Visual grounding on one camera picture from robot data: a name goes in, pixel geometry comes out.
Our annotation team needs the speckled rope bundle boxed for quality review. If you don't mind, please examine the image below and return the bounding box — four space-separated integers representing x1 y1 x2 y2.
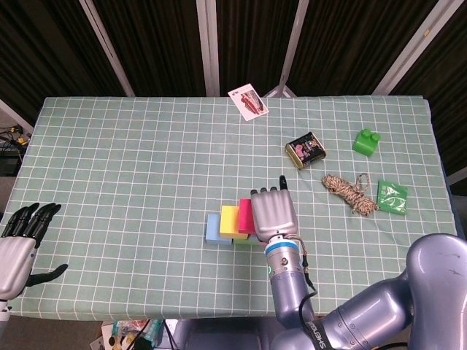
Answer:
321 173 379 217

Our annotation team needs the white frame post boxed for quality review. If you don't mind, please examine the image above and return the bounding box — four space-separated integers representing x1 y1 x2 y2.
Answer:
262 0 312 98
196 0 221 98
79 0 136 98
371 0 448 96

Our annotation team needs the black printed tin can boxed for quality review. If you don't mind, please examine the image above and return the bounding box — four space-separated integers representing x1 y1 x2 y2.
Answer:
285 131 327 171

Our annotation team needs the yellow foam cube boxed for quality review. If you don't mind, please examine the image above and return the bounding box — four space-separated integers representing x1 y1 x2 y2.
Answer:
220 205 242 236

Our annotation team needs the green studded toy brick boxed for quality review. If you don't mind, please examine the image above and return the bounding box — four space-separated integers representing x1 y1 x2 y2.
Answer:
352 128 382 158

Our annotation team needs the green foil sachet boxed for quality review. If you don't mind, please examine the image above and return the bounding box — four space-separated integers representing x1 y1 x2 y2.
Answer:
376 179 409 217

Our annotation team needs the magenta red foam cube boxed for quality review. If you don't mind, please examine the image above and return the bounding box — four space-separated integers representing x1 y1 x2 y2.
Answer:
238 198 255 234

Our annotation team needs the green checked tablecloth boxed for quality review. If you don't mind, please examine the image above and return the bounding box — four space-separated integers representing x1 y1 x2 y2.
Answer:
0 95 467 324

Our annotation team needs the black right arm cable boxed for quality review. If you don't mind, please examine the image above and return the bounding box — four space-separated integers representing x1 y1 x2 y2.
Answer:
298 251 320 331

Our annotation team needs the white playing card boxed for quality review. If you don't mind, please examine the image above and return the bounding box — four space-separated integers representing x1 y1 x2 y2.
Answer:
227 82 269 122

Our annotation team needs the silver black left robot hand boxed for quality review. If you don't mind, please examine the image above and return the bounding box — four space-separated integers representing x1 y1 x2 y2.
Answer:
0 203 69 302

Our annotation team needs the teal printed snack bag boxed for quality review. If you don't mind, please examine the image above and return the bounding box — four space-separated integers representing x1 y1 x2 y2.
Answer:
109 319 164 350

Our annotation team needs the black device box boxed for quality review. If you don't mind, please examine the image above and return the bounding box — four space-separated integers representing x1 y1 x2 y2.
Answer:
0 152 21 176

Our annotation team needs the blue grey chair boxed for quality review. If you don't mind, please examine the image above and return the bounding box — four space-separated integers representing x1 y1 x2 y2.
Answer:
174 316 289 350

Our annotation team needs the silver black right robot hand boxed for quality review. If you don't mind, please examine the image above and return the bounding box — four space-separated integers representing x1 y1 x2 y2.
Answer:
250 175 298 244

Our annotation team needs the dark brown pleated curtain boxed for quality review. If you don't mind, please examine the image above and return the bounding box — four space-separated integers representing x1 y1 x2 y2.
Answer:
0 0 467 176

